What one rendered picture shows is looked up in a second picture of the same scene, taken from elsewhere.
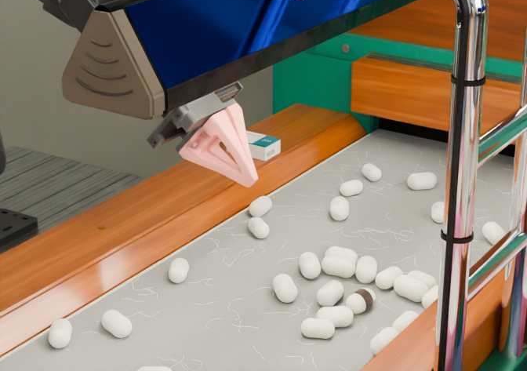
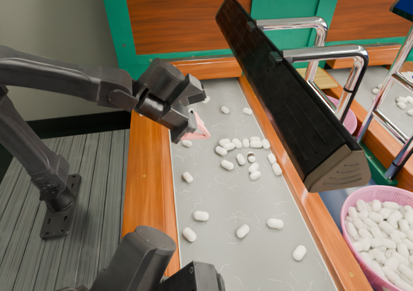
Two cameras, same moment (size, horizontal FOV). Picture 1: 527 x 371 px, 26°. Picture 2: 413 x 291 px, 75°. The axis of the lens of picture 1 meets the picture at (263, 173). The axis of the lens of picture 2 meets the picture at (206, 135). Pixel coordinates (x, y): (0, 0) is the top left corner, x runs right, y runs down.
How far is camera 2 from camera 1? 0.77 m
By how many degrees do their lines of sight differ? 40
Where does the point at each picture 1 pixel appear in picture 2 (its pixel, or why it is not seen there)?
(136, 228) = (157, 168)
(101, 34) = (353, 161)
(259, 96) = not seen: hidden behind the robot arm
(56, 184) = (63, 152)
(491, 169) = (212, 86)
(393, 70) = (179, 65)
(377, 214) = (207, 118)
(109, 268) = (167, 192)
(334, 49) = (145, 61)
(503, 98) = (220, 64)
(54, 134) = not seen: outside the picture
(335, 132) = not seen: hidden behind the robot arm
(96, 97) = (333, 187)
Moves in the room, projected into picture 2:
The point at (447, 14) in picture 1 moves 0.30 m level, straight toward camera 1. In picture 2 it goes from (187, 39) to (237, 72)
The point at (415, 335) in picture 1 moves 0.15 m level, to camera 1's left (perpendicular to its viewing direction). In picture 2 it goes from (287, 163) to (251, 194)
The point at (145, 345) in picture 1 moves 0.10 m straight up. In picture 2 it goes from (216, 216) to (217, 191)
